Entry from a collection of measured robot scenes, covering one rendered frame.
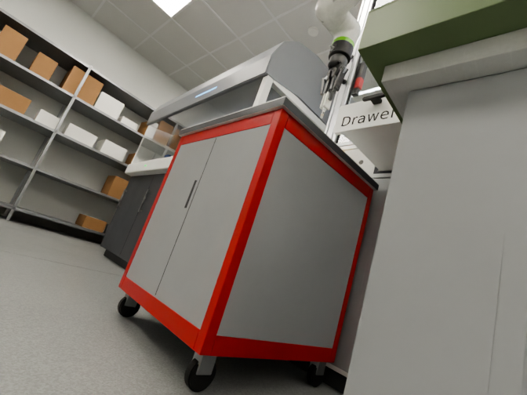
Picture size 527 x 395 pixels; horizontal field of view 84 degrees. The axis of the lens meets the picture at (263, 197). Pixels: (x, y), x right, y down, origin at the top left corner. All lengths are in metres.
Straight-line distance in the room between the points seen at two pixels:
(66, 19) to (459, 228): 4.97
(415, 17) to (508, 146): 0.27
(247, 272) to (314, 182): 0.35
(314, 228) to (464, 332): 0.54
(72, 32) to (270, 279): 4.61
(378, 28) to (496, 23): 0.19
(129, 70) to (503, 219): 4.96
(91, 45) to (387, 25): 4.64
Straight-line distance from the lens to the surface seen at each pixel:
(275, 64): 1.88
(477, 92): 0.63
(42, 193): 4.61
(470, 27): 0.63
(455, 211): 0.53
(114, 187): 4.34
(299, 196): 0.85
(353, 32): 1.41
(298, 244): 0.87
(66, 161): 4.65
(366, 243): 1.19
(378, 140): 1.08
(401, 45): 0.65
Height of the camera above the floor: 0.30
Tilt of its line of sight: 14 degrees up
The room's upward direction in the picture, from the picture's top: 18 degrees clockwise
